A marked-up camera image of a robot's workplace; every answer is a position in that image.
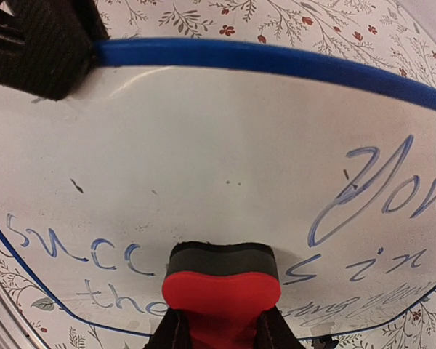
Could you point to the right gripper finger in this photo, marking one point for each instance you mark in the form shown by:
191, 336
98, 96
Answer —
268, 331

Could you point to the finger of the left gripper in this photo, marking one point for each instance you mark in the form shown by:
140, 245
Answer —
47, 47

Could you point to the red whiteboard eraser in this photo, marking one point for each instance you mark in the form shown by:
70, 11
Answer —
221, 290

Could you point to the small blue-framed whiteboard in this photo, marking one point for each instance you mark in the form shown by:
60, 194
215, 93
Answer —
331, 163

